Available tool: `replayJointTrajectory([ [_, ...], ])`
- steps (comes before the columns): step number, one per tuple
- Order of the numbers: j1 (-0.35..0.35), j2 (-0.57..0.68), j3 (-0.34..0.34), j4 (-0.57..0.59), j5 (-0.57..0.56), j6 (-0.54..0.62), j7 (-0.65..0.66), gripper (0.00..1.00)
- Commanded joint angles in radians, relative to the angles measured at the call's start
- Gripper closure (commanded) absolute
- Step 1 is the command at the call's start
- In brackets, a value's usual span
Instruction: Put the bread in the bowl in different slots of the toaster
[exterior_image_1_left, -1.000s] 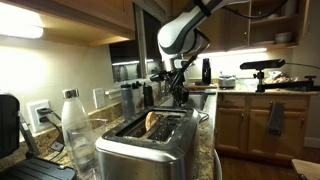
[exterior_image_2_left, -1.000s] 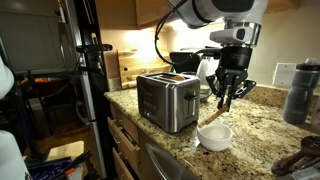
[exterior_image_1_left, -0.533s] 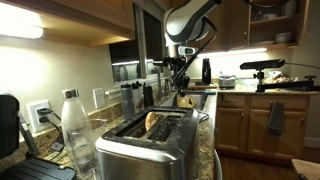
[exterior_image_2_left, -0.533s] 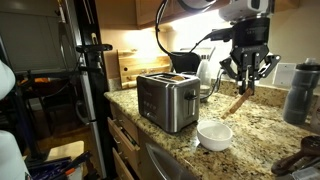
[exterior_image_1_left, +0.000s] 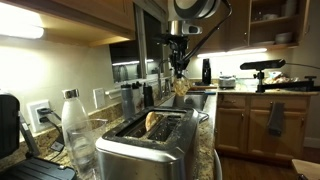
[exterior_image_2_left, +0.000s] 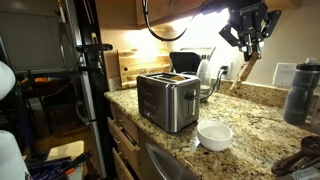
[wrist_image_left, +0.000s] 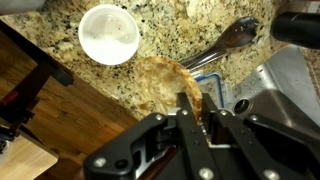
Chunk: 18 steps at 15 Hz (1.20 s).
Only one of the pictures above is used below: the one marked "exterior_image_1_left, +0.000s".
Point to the white wall outlet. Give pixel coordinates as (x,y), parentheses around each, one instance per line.
(33,120)

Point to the grey sports bottle black cap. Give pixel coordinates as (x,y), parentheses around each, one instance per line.
(128,103)

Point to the open wooden shelf cabinet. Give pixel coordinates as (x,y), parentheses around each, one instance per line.
(240,33)

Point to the stainless steel sink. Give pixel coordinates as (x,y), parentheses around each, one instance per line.
(196,100)

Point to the plastic food bag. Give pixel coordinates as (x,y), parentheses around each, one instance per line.
(280,79)

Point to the stacked white bowls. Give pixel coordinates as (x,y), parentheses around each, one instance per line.
(283,37)

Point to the wooden wall cabinet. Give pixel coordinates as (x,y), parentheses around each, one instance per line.
(83,13)

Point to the grey hanging dish towel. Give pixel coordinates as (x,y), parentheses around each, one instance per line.
(276,118)

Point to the black camera clamp stand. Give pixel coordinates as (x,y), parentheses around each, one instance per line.
(286,86)

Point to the stainless steel two-slot toaster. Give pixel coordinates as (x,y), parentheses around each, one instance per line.
(143,156)

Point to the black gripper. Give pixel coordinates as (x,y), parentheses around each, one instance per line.
(178,53)

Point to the white switch plate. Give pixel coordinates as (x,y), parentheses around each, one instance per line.
(99,98)

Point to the under-cabinet light strip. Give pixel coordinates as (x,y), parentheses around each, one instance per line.
(233,52)
(20,26)

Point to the small silver countertop appliance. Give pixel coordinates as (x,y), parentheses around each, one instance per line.
(227,82)

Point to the wooden cutting board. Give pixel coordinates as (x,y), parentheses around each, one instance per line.
(203,87)

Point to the wooden base cabinet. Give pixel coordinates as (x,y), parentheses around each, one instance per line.
(240,130)

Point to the translucent white bottle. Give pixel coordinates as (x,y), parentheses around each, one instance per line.
(138,98)

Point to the black power plug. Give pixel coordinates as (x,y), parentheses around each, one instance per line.
(45,111)

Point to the black stereo camera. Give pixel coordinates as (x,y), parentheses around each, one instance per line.
(263,64)

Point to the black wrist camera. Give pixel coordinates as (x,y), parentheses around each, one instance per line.
(166,39)

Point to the black countertop grill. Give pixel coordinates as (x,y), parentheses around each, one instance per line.
(8,126)

